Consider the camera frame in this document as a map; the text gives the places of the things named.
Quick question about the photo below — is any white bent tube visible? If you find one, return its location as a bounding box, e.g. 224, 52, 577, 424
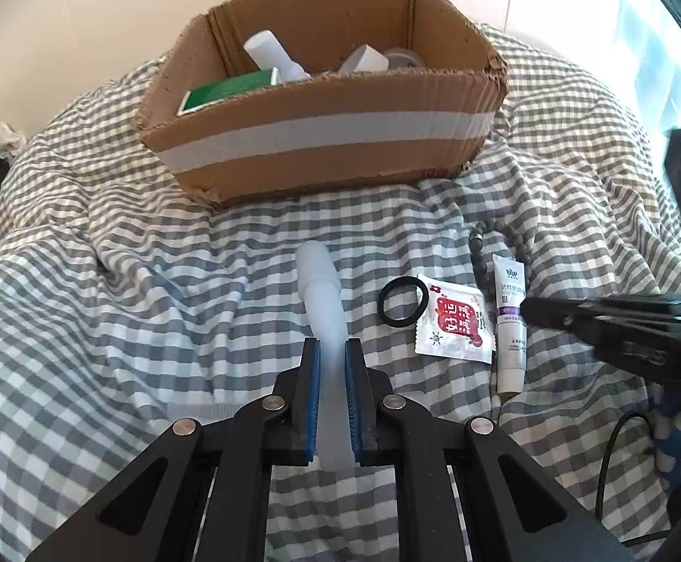
295, 241, 356, 472

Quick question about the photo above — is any white red printed sachet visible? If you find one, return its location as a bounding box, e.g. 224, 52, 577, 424
414, 273, 494, 365

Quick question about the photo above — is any green white medicine box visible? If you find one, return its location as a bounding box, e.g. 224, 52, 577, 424
176, 67, 283, 117

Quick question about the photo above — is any brown cardboard box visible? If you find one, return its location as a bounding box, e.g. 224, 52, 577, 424
137, 0, 510, 208

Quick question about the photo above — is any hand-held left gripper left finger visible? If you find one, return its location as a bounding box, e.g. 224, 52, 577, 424
24, 336, 323, 562

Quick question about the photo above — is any white item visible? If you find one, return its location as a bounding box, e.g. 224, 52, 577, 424
337, 44, 389, 74

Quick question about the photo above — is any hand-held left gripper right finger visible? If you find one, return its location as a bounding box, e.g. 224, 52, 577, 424
343, 336, 639, 562

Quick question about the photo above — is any white round handheld device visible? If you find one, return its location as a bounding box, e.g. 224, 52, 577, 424
243, 29, 312, 84

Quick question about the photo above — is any black cable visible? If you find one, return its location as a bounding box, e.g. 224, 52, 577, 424
594, 410, 669, 545

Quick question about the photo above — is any light blue curtain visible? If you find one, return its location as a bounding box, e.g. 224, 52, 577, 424
615, 0, 681, 130

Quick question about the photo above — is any brown bead bracelet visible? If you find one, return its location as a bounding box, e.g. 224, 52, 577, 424
469, 218, 534, 270

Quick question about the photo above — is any white cream tube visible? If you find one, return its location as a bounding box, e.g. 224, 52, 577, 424
491, 253, 529, 395

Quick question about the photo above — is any grey white checked blanket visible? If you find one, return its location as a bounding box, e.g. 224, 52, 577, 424
0, 23, 681, 562

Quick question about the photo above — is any thin black hair tie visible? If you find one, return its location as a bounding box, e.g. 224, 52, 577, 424
378, 277, 433, 329

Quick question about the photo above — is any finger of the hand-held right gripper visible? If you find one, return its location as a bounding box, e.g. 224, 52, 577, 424
545, 311, 681, 337
519, 294, 681, 320

